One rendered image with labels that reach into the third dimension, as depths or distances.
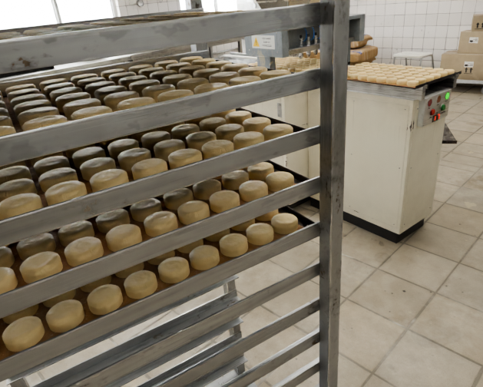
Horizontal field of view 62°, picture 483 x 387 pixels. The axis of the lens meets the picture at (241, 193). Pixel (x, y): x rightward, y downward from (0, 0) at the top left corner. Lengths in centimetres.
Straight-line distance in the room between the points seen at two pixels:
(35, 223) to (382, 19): 640
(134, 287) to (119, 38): 36
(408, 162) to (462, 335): 84
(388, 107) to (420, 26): 434
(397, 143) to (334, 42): 161
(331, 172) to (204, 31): 30
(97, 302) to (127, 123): 28
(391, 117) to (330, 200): 152
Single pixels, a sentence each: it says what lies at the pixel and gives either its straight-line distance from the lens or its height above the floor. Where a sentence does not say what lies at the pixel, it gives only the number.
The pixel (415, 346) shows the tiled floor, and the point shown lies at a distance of 190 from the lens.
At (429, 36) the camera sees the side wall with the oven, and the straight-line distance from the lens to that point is 643.
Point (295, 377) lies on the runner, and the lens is 95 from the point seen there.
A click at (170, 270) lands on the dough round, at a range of 66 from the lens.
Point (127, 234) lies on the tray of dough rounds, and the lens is 60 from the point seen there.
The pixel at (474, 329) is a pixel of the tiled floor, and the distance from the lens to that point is 205.
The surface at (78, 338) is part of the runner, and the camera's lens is 62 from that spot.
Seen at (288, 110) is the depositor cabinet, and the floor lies 72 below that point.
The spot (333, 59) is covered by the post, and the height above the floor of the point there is 126.
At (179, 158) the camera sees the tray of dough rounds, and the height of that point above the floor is 115.
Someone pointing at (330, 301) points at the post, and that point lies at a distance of 82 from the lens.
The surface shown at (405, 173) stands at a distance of 223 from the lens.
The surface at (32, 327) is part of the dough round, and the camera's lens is 65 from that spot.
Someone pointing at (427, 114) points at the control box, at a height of 76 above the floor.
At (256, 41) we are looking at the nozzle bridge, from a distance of 249.
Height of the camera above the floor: 136
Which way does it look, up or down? 26 degrees down
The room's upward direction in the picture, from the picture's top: 5 degrees counter-clockwise
